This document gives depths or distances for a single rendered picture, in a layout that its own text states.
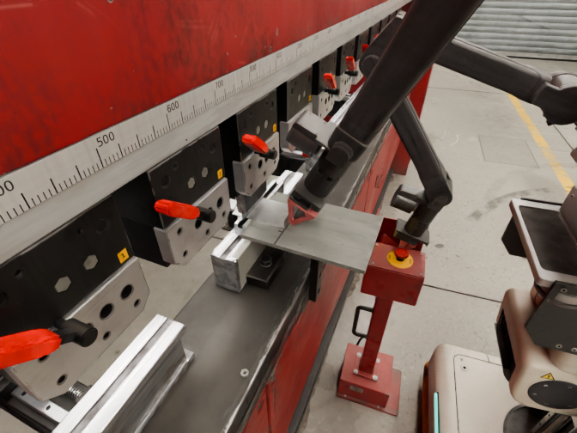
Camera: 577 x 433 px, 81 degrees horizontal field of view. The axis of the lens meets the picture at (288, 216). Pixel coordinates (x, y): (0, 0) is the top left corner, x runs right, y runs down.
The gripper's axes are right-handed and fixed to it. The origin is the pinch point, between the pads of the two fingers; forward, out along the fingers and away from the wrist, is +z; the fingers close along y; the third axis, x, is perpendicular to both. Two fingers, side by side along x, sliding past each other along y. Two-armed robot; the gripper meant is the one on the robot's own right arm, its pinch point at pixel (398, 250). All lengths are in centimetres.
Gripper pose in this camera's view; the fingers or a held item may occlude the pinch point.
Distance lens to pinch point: 112.2
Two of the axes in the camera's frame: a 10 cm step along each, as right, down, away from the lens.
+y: -9.1, -3.9, 1.0
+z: -2.5, 7.3, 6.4
